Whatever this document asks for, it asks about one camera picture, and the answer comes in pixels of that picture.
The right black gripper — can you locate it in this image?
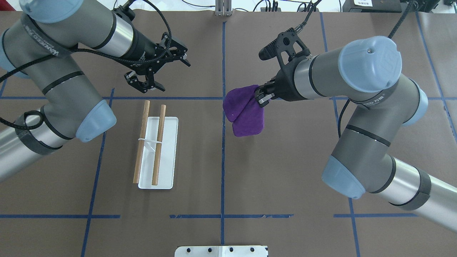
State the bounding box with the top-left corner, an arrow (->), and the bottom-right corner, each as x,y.
254,64 -> 298,108

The purple microfiber towel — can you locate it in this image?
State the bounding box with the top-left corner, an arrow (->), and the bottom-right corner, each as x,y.
222,85 -> 264,137

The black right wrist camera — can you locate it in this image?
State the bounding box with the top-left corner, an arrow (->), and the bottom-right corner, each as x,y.
258,28 -> 311,68

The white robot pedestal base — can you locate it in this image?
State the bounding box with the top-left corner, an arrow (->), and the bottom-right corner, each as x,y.
174,245 -> 269,257

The tall wooden rack bar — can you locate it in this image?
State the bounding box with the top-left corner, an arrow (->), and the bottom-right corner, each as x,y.
133,100 -> 150,184

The grey aluminium frame post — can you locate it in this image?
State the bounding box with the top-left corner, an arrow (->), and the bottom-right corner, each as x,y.
215,0 -> 233,17

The short wooden rack bar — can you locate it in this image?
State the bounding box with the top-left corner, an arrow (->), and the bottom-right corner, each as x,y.
152,105 -> 166,186

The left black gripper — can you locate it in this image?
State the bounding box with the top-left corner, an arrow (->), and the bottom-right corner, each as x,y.
124,27 -> 191,93

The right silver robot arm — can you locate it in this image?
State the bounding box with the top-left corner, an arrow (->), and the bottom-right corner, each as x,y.
256,32 -> 457,232

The white rack base tray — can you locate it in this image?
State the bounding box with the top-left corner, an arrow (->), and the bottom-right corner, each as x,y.
138,117 -> 179,189

